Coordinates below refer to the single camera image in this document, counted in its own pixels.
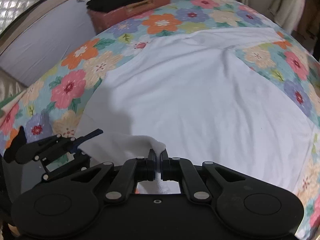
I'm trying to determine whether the white garment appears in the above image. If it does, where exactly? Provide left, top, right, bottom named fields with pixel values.
left=76, top=27, right=316, bottom=191

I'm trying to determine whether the floral quilt bedspread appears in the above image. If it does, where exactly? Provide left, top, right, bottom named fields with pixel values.
left=0, top=0, right=320, bottom=238

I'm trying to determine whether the red suitcase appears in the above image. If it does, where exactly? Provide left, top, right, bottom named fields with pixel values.
left=87, top=0, right=171, bottom=34

